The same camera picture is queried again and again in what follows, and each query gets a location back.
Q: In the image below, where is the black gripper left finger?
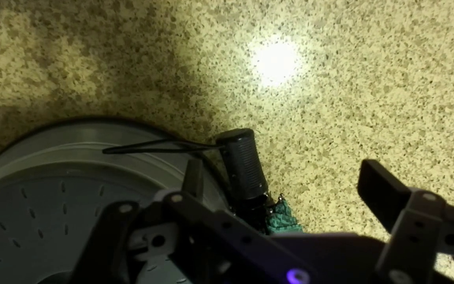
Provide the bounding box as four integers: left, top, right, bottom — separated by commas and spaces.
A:
72, 156, 313, 284

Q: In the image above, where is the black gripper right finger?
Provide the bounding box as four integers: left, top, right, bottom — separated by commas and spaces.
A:
357, 158, 454, 284

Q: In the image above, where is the green umbrella black handle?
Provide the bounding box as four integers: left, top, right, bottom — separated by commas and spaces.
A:
102, 128, 306, 237

